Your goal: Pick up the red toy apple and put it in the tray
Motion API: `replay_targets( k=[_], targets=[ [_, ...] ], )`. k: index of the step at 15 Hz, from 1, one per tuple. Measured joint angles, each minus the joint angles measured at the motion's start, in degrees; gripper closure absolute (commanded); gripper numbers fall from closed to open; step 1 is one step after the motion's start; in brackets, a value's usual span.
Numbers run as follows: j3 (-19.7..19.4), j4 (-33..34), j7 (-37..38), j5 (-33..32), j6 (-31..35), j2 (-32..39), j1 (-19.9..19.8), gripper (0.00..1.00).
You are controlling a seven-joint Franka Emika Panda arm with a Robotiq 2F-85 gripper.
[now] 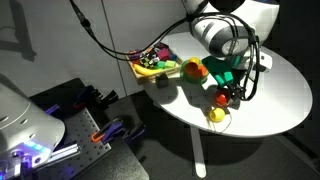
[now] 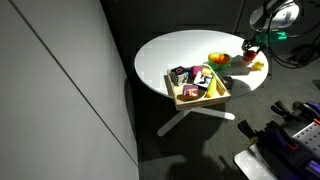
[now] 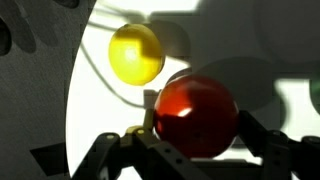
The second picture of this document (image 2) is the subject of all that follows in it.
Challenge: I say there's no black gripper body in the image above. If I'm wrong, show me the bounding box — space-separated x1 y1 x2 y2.
244 36 268 50

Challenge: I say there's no red toy apple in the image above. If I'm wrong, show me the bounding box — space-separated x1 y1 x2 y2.
242 49 259 63

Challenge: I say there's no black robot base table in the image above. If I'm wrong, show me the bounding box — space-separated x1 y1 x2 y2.
233 143 320 180

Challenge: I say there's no yellow toy lemon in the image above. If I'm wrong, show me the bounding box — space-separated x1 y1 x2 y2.
252 60 265 71

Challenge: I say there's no orange toy fruit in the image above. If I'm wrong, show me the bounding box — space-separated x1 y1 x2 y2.
215 54 231 65

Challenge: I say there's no yellow toy banana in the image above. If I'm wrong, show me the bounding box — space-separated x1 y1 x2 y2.
206 77 218 99

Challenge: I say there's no wooden tray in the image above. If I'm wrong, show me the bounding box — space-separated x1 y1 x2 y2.
164 64 232 111

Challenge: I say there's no green plastic bowl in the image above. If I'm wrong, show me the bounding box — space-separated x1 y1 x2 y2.
207 51 233 72

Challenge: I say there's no yellow wedge block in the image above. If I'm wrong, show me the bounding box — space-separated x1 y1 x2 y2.
216 79 228 97

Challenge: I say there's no black white checkered cube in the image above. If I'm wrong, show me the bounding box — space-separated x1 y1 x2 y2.
193 70 214 89

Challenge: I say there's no magenta cube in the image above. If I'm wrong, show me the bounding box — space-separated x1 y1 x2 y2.
188 65 203 79

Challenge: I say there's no purple cube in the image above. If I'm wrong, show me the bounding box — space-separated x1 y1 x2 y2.
182 84 200 100

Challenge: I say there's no black cube with red print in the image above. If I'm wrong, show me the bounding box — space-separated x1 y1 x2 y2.
169 65 189 87

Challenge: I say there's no white table base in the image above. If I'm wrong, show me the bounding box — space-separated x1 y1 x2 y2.
156 106 236 138

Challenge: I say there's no perforated metal breadboard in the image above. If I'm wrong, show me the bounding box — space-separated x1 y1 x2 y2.
289 121 320 161

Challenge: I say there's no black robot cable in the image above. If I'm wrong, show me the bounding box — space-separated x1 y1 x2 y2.
264 0 320 70

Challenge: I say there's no purple clamp with orange handle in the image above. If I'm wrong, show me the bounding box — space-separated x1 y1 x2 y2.
237 119 298 155
270 99 320 125

